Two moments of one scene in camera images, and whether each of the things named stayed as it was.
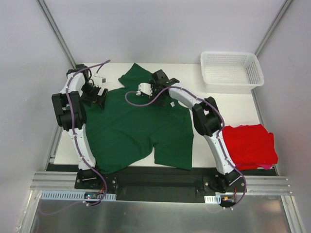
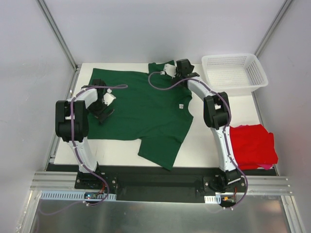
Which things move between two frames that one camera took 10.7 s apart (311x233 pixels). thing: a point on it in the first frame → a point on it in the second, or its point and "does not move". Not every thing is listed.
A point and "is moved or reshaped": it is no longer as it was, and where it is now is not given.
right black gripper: (157, 91) → (178, 79)
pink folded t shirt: (267, 166) does not move
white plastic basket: (225, 72) does not move
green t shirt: (120, 131) is moved or reshaped
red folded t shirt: (251, 146) does not move
